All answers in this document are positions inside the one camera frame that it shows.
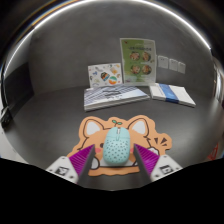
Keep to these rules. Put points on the white book with blue band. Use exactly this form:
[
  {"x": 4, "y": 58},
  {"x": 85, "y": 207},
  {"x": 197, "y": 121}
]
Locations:
[{"x": 171, "y": 94}]

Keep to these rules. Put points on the green printed poster card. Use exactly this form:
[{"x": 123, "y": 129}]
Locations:
[{"x": 137, "y": 61}]

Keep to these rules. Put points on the orange fox-shaped mouse pad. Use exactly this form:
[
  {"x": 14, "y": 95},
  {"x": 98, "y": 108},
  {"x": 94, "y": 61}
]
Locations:
[{"x": 93, "y": 131}]

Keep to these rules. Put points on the white sticker sheet card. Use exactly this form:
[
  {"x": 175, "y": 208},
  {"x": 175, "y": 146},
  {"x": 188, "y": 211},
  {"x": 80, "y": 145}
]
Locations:
[{"x": 105, "y": 75}]

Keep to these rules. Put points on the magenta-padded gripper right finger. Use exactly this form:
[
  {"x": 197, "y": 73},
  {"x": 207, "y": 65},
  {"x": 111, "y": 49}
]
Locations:
[{"x": 165, "y": 166}]

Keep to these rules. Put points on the mint green computer mouse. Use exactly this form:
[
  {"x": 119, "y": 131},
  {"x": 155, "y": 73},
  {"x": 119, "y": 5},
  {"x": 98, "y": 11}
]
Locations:
[{"x": 116, "y": 148}]

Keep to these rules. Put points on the white wall socket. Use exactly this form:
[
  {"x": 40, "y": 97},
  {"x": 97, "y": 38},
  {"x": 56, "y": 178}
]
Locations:
[
  {"x": 173, "y": 64},
  {"x": 163, "y": 62},
  {"x": 181, "y": 67}
]

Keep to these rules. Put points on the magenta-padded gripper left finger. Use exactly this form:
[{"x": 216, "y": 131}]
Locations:
[{"x": 63, "y": 166}]

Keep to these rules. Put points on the grey striped book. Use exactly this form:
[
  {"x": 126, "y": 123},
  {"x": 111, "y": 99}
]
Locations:
[{"x": 113, "y": 96}]

